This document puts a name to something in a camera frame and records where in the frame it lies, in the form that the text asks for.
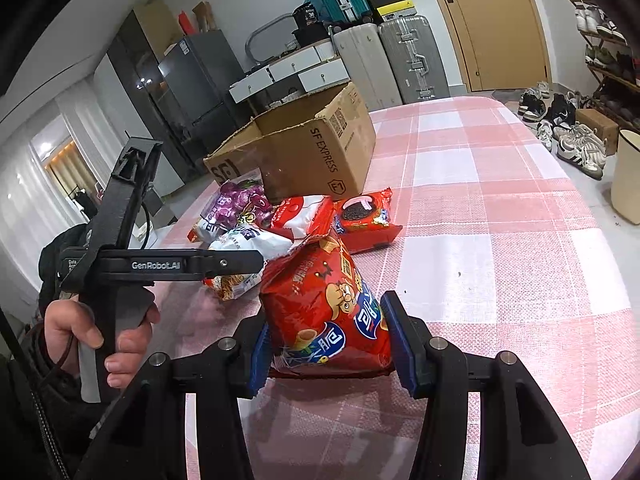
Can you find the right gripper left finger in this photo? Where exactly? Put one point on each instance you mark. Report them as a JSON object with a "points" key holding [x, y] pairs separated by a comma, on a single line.
{"points": [[260, 362]]}

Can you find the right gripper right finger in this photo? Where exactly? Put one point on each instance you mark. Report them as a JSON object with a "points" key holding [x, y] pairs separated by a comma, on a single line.
{"points": [[408, 336]]}

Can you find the red cartoon snack bag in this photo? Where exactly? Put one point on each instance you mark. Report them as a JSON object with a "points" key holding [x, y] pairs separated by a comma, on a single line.
{"points": [[323, 318]]}

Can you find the person's left hand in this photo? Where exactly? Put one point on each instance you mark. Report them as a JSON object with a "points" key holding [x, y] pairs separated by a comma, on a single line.
{"points": [[68, 322]]}

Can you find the white noodle snack bag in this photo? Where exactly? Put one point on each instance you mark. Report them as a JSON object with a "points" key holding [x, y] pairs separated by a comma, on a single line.
{"points": [[246, 250]]}

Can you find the pink plaid tablecloth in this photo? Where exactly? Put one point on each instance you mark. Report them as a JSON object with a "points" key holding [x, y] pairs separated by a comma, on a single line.
{"points": [[497, 251]]}

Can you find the red oreo snack packet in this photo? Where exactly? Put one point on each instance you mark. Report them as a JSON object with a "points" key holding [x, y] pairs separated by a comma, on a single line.
{"points": [[364, 222]]}

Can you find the purple grape snack bag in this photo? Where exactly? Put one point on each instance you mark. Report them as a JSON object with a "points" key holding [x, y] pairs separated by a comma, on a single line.
{"points": [[237, 202]]}

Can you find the dark glass cabinet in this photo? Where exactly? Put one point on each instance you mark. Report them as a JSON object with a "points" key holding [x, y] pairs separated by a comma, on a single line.
{"points": [[136, 67]]}

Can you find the brown cardboard box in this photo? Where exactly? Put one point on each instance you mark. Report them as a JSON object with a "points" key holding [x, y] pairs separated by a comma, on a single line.
{"points": [[319, 144]]}

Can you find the black refrigerator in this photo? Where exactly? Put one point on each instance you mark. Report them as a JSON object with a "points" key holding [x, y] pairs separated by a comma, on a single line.
{"points": [[199, 71]]}

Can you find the cream waste bin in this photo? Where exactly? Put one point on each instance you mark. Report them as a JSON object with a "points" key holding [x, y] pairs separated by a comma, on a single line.
{"points": [[625, 189]]}

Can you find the silver suitcase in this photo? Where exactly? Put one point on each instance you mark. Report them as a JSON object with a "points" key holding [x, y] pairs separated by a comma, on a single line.
{"points": [[414, 59]]}

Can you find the beige suitcase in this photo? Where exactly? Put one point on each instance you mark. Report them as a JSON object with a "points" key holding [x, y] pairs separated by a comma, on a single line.
{"points": [[367, 64]]}

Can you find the white drawer desk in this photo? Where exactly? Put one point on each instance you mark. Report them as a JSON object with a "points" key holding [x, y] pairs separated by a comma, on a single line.
{"points": [[306, 70]]}

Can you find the small cardboard box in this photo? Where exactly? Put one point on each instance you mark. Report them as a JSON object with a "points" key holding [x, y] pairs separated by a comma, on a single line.
{"points": [[605, 128]]}

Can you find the wooden shoe rack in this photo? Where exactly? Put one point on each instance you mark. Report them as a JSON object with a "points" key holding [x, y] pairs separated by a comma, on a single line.
{"points": [[610, 60]]}

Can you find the wooden door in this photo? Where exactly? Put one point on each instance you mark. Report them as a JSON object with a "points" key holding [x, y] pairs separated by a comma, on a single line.
{"points": [[499, 44]]}

